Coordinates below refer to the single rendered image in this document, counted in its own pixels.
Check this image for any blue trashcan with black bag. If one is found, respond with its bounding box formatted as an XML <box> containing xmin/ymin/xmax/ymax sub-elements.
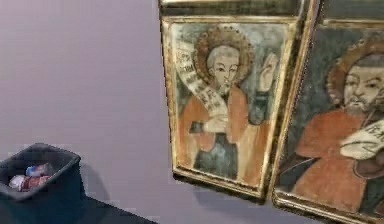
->
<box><xmin>0</xmin><ymin>142</ymin><xmax>88</xmax><ymax>224</ymax></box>

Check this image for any gold framed saint painting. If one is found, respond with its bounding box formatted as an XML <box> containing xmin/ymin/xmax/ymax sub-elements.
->
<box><xmin>157</xmin><ymin>0</ymin><xmax>384</xmax><ymax>224</ymax></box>

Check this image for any blue crushed can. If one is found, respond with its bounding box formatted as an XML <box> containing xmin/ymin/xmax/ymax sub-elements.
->
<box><xmin>25</xmin><ymin>163</ymin><xmax>55</xmax><ymax>178</ymax></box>

